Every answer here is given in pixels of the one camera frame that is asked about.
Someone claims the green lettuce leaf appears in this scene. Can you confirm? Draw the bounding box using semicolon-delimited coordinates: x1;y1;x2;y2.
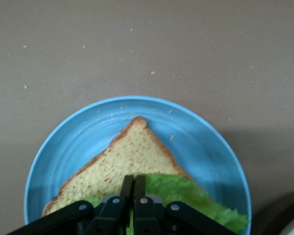
72;172;249;235

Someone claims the brown bread slice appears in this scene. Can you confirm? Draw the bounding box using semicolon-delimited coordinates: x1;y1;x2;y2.
41;116;194;218

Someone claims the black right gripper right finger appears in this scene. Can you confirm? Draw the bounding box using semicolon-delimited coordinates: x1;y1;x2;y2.
133;174;236;235

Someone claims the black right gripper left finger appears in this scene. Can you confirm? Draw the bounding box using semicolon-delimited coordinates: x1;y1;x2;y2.
4;175;134;235

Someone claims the blue round plate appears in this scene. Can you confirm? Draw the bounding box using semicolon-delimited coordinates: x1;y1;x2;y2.
24;95;252;235

